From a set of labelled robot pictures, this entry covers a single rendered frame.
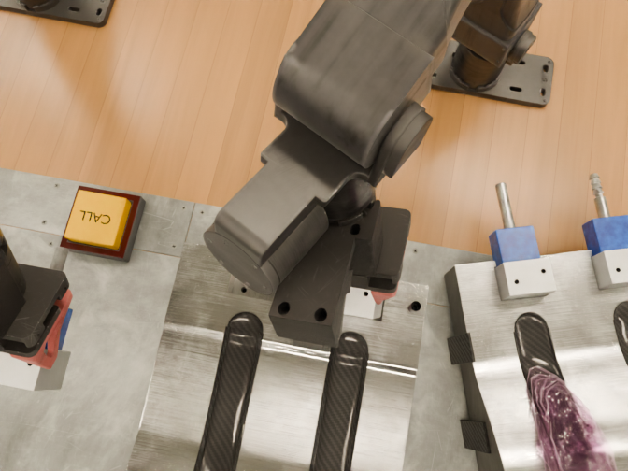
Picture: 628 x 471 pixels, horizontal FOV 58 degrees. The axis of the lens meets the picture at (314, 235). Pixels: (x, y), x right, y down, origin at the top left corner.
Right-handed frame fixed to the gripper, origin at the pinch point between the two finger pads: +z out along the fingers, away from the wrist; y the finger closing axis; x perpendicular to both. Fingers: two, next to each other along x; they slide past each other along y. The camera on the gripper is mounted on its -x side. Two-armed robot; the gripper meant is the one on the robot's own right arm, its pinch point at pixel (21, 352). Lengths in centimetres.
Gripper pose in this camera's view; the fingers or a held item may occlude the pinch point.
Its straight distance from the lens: 57.9
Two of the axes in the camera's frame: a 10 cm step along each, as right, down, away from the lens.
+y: 9.8, 1.7, -0.4
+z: -0.8, 6.7, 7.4
